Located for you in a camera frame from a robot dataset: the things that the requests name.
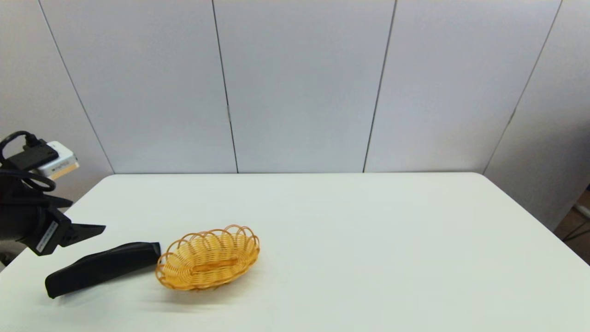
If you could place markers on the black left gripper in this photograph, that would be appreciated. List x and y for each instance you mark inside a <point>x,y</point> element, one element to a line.
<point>27,221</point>

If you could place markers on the black glasses case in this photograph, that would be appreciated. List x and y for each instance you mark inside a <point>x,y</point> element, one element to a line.
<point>101,268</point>

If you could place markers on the small dark background object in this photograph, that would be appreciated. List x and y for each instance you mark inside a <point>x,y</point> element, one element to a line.
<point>3,259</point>

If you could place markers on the yellow wicker basket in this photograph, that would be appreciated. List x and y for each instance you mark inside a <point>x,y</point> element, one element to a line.
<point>207,265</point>

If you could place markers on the grey metal tube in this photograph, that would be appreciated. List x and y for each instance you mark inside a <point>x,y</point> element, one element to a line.
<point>583,211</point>

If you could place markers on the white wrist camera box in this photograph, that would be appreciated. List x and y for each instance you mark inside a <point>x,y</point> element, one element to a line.
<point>64,161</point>

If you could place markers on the black metal frame leg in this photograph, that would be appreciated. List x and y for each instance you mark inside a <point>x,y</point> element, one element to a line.
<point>581,234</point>

